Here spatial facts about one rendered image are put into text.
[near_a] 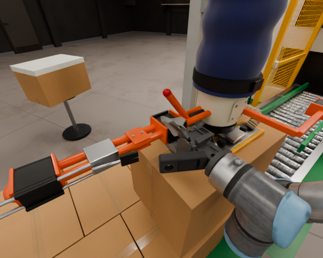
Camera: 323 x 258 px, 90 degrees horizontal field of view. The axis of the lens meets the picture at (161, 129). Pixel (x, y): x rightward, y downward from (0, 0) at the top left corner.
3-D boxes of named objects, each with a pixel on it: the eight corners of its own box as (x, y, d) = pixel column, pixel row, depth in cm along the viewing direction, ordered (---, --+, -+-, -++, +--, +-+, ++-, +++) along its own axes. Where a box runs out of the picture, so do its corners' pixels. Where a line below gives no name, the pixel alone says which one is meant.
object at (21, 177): (61, 166, 41) (54, 152, 38) (67, 187, 36) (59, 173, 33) (20, 183, 37) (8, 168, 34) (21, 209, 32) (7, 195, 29)
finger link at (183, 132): (172, 127, 47) (191, 149, 44) (167, 130, 47) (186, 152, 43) (175, 116, 44) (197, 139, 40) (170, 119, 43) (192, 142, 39)
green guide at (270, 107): (298, 86, 245) (301, 80, 239) (306, 88, 238) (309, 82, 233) (237, 122, 168) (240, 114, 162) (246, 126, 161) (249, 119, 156)
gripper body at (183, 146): (195, 142, 51) (227, 167, 43) (174, 154, 47) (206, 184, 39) (198, 122, 46) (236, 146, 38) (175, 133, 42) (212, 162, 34)
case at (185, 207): (205, 148, 121) (216, 99, 97) (257, 186, 95) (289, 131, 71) (133, 189, 92) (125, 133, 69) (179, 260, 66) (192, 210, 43)
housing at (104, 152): (111, 149, 47) (108, 136, 44) (121, 164, 42) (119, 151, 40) (86, 159, 43) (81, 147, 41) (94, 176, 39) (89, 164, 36)
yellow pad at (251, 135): (242, 123, 77) (246, 114, 74) (263, 133, 70) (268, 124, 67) (191, 152, 60) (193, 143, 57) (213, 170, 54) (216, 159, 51)
